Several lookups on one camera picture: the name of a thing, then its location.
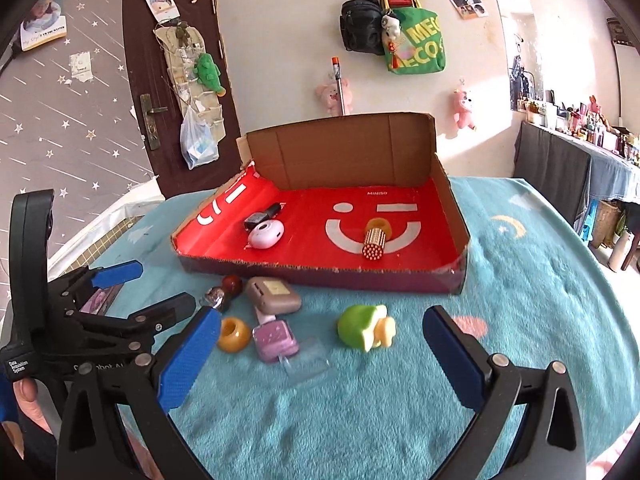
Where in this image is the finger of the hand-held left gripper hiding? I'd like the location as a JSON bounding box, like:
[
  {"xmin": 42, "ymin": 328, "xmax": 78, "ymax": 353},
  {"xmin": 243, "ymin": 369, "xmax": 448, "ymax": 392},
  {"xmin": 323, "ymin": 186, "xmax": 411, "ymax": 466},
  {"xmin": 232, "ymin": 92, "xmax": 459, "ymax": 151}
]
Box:
[
  {"xmin": 75, "ymin": 292, "xmax": 197, "ymax": 342},
  {"xmin": 47, "ymin": 260, "xmax": 144, "ymax": 311}
]

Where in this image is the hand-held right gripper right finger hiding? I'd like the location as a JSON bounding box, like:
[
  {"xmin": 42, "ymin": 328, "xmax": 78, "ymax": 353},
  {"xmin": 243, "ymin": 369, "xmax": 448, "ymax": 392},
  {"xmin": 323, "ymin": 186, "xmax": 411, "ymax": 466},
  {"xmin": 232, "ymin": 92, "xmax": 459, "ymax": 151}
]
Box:
[{"xmin": 422, "ymin": 305, "xmax": 588, "ymax": 480}]

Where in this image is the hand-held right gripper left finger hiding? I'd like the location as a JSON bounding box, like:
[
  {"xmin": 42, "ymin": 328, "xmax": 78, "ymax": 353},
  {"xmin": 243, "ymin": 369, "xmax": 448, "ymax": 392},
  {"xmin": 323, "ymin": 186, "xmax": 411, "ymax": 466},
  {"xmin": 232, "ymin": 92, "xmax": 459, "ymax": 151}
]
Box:
[{"xmin": 56, "ymin": 305, "xmax": 223, "ymax": 480}]

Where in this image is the large orange silicone ring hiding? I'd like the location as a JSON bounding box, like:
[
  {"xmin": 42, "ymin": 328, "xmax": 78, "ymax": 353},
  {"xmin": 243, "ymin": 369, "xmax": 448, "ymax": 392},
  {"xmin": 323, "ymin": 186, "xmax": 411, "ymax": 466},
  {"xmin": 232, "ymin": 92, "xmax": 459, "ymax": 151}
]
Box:
[{"xmin": 216, "ymin": 316, "xmax": 252, "ymax": 353}]

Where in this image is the glitter nail polish red cap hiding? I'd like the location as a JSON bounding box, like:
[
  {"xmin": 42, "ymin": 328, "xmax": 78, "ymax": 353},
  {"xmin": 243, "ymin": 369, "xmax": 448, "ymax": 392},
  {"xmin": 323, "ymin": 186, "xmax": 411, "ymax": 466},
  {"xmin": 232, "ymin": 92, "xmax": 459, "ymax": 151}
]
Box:
[{"xmin": 200, "ymin": 274, "xmax": 244, "ymax": 311}]

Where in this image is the pink nail polish bottle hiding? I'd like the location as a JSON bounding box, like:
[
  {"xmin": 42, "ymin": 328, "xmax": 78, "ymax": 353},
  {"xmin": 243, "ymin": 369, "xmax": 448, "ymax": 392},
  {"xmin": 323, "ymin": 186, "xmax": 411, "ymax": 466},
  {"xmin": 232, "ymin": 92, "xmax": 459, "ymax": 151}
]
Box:
[{"xmin": 251, "ymin": 310, "xmax": 299, "ymax": 363}]

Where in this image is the clear plastic cup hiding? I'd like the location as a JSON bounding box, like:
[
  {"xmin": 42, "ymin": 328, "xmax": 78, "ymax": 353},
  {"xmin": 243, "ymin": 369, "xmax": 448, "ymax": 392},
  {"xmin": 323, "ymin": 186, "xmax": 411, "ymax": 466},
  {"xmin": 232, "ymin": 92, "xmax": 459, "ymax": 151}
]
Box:
[{"xmin": 280, "ymin": 337, "xmax": 331, "ymax": 383}]

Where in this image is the pink round device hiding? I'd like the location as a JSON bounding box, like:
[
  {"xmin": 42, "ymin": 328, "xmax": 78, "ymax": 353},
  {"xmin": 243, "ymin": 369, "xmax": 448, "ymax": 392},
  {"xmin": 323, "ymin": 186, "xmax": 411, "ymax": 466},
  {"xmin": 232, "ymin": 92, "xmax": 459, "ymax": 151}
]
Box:
[{"xmin": 248, "ymin": 219, "xmax": 285, "ymax": 250}]

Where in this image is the black nail polish bottle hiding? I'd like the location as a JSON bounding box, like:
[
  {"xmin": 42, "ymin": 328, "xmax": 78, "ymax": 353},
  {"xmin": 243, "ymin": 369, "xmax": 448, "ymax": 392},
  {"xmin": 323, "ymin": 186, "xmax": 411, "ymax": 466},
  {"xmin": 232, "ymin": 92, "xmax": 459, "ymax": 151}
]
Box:
[{"xmin": 243, "ymin": 202, "xmax": 283, "ymax": 233}]

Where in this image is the gold studded block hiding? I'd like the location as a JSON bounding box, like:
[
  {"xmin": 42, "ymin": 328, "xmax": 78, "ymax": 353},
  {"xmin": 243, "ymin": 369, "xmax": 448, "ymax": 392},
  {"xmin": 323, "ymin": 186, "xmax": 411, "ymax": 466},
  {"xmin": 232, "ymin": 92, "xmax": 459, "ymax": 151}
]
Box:
[{"xmin": 361, "ymin": 227, "xmax": 388, "ymax": 262}]

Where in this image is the cardboard box with red lining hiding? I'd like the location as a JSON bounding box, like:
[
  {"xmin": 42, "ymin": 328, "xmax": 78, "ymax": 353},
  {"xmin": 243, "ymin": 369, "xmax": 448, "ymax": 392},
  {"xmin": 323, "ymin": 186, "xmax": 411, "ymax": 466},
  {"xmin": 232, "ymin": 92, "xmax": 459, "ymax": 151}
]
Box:
[{"xmin": 170, "ymin": 111, "xmax": 472, "ymax": 295}]

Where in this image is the person's left hand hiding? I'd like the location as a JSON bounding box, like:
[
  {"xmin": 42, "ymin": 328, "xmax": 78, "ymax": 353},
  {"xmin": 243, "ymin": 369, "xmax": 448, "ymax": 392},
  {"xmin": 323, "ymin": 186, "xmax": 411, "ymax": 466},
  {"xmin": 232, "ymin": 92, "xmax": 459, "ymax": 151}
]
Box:
[{"xmin": 2, "ymin": 378, "xmax": 55, "ymax": 436}]

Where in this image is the teal fleece blanket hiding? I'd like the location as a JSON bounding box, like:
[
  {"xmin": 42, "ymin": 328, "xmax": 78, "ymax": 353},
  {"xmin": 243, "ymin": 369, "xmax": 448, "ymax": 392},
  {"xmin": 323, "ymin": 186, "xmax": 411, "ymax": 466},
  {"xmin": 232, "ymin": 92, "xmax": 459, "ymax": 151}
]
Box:
[{"xmin": 85, "ymin": 176, "xmax": 640, "ymax": 480}]

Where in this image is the hanging clear plastic bag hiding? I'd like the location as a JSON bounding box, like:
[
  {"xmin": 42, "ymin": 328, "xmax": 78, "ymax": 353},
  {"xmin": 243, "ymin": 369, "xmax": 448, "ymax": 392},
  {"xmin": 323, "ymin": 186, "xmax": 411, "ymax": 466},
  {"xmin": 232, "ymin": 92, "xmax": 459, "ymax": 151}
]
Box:
[{"xmin": 180, "ymin": 107, "xmax": 221, "ymax": 171}]

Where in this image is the woven basket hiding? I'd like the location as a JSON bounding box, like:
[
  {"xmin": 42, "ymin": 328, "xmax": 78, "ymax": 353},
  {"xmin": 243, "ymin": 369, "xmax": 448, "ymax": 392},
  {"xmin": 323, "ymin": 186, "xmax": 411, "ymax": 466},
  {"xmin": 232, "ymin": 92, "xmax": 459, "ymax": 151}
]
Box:
[{"xmin": 592, "ymin": 200, "xmax": 622, "ymax": 248}]

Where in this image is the cloth-covered side table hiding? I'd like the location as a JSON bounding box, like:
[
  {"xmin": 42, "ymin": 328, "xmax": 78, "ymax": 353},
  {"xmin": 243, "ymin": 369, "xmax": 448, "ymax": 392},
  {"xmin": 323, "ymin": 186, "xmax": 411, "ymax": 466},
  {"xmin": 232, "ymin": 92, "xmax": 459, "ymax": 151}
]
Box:
[{"xmin": 514, "ymin": 120, "xmax": 640, "ymax": 251}]

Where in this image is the dark brown door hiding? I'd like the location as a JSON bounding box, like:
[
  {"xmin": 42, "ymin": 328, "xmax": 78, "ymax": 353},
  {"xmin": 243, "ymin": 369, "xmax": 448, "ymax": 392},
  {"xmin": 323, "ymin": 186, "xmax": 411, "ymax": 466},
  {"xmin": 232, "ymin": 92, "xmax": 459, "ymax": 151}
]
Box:
[{"xmin": 121, "ymin": 0, "xmax": 241, "ymax": 200}]

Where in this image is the green plush toy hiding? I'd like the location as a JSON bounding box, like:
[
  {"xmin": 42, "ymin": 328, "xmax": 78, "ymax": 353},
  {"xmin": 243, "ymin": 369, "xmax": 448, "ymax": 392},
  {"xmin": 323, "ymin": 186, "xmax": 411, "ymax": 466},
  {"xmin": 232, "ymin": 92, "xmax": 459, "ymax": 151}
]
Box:
[{"xmin": 194, "ymin": 52, "xmax": 227, "ymax": 97}]

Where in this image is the clear pocket door organizer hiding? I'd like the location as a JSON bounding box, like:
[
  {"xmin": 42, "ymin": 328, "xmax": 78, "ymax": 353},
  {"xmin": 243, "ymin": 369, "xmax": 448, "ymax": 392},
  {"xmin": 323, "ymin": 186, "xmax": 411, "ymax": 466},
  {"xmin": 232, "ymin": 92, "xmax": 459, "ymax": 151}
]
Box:
[{"xmin": 152, "ymin": 20, "xmax": 223, "ymax": 128}]

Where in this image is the pink plush toy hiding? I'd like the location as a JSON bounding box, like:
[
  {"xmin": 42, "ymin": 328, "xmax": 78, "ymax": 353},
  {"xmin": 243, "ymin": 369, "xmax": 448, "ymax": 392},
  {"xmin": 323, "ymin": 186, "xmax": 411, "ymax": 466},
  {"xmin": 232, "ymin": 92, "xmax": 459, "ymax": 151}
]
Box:
[
  {"xmin": 315, "ymin": 80, "xmax": 354, "ymax": 116},
  {"xmin": 452, "ymin": 89, "xmax": 478, "ymax": 131}
]

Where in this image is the row of bottles and trinkets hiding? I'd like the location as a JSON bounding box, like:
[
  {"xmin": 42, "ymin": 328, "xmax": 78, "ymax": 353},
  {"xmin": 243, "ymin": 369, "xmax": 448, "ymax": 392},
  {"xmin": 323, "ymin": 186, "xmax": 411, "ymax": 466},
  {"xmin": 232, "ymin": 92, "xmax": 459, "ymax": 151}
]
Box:
[{"xmin": 520, "ymin": 89, "xmax": 640, "ymax": 166}]

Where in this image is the photo card on door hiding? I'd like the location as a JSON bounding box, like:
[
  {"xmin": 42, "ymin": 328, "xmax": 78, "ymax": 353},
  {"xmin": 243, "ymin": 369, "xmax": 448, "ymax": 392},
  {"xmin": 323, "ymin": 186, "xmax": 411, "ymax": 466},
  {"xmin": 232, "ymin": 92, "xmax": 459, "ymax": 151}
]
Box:
[{"xmin": 141, "ymin": 0, "xmax": 180, "ymax": 23}]

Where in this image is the giant pencil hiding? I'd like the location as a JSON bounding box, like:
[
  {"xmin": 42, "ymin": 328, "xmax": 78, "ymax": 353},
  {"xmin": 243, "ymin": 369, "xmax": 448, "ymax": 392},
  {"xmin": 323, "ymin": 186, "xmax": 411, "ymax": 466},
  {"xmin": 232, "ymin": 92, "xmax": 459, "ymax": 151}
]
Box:
[{"xmin": 330, "ymin": 56, "xmax": 347, "ymax": 117}]

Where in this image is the green tote bag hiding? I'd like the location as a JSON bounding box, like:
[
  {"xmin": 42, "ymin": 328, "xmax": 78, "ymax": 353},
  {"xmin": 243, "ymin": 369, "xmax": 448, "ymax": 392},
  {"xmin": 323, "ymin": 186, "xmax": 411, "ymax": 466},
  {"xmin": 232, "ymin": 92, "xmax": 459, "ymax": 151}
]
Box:
[{"xmin": 382, "ymin": 7, "xmax": 447, "ymax": 76}]

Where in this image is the black backpack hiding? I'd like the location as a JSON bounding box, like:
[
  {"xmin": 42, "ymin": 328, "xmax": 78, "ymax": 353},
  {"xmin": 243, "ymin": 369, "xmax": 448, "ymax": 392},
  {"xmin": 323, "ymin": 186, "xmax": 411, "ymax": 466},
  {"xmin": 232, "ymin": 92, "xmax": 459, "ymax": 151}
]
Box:
[{"xmin": 341, "ymin": 0, "xmax": 387, "ymax": 56}]

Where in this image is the brass door handle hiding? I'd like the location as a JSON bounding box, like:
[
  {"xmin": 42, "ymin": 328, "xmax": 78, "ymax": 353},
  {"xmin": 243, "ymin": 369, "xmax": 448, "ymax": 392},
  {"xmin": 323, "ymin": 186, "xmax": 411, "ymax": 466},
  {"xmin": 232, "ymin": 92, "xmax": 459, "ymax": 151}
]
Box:
[{"xmin": 139, "ymin": 93, "xmax": 169, "ymax": 151}]

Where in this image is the white wall socket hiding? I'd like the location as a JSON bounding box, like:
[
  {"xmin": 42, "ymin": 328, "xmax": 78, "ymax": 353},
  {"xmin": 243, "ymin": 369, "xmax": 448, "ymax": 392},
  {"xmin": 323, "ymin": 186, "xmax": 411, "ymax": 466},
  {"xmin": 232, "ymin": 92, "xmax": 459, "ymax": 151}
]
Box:
[{"xmin": 70, "ymin": 51, "xmax": 93, "ymax": 82}]

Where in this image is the large portrait wall poster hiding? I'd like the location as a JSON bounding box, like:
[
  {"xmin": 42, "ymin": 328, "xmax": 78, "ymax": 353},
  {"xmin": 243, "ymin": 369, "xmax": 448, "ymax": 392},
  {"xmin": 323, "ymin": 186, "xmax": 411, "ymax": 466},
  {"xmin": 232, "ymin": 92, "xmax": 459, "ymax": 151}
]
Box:
[{"xmin": 20, "ymin": 0, "xmax": 68, "ymax": 52}]

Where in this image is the white plush keychain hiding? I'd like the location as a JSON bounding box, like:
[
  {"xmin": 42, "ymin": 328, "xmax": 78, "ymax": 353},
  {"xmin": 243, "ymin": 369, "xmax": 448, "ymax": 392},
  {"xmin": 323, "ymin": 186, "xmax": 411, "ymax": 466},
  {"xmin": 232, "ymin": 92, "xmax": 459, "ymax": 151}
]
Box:
[{"xmin": 382, "ymin": 12, "xmax": 405, "ymax": 41}]

